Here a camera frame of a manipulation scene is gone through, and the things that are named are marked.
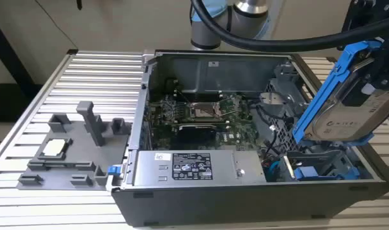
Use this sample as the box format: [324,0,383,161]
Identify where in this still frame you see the blue disk carrier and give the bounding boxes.
[292,167,359,181]

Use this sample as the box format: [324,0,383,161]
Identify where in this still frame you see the hard disk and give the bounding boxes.
[291,40,389,147]

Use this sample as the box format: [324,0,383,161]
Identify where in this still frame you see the metal socket cover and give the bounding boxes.
[212,94,238,118]

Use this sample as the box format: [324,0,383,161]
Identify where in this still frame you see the silver power supply unit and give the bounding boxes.
[132,150,267,185]

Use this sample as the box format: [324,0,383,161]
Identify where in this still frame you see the silver CPU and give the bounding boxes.
[43,138,67,155]

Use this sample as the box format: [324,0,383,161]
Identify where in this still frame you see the black disk wire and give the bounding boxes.
[263,126,280,155]
[254,102,286,120]

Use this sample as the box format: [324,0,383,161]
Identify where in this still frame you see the CPU socket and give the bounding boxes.
[187,102,227,120]

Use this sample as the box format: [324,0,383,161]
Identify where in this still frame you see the blue data cable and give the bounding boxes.
[266,158,282,181]

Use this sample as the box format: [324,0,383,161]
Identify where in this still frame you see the gray perforated drive cage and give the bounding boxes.
[250,59,314,154]

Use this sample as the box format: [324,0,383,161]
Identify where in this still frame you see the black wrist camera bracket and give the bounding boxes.
[340,0,389,33]

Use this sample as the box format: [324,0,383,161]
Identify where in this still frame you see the black RAM slot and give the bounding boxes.
[173,120,228,126]
[173,124,228,129]

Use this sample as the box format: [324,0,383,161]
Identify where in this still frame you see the gray disk bay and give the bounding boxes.
[283,143,374,183]

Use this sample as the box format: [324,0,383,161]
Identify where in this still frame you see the thick black cable hose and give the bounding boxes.
[189,0,389,52]

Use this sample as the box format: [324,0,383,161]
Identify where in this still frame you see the gray parts rack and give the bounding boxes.
[17,100,133,191]

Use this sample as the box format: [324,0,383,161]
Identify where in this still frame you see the green motherboard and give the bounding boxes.
[148,93,266,151]

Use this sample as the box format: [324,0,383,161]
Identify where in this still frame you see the black PC case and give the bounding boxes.
[109,49,389,228]

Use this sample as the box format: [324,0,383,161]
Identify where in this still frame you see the thin metal locking lever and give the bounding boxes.
[176,88,195,106]

